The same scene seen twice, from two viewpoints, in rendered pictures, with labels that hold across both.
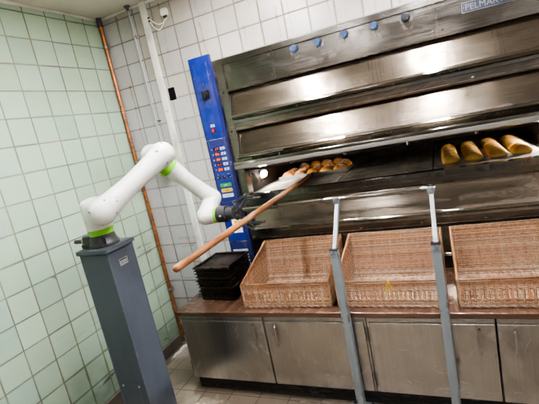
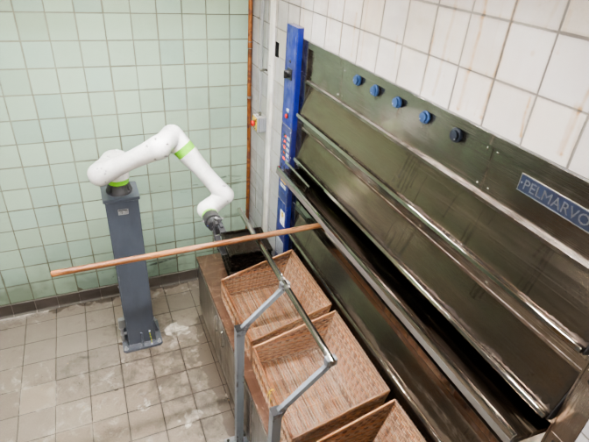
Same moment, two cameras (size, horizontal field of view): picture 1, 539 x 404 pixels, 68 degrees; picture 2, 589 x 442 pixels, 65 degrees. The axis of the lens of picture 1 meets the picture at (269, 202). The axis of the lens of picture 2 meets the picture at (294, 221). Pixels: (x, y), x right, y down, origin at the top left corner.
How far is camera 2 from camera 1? 1.94 m
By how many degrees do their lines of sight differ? 43
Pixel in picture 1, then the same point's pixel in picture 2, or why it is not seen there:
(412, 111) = (419, 256)
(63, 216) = (145, 132)
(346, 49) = (396, 123)
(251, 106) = (314, 116)
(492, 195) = (443, 420)
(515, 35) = (558, 284)
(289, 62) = (351, 94)
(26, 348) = (88, 219)
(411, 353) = not seen: outside the picture
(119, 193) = (109, 168)
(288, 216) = (310, 247)
